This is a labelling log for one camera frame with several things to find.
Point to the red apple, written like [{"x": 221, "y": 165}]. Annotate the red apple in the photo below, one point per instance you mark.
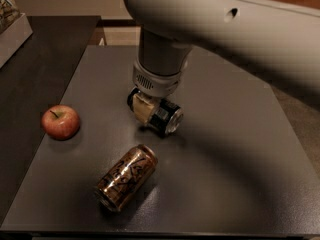
[{"x": 60, "y": 122}]

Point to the white box on counter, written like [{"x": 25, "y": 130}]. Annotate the white box on counter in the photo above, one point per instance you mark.
[{"x": 14, "y": 37}]

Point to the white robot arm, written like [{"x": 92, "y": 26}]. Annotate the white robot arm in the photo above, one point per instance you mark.
[{"x": 274, "y": 41}]

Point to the dark blue pepsi can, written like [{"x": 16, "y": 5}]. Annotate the dark blue pepsi can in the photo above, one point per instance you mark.
[{"x": 167, "y": 117}]

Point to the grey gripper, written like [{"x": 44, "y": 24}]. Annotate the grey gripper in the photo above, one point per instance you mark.
[{"x": 156, "y": 84}]

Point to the snack bags in box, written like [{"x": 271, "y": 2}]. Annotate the snack bags in box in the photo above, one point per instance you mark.
[{"x": 9, "y": 12}]

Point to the orange brown soda can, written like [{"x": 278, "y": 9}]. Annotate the orange brown soda can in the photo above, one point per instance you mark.
[{"x": 118, "y": 186}]

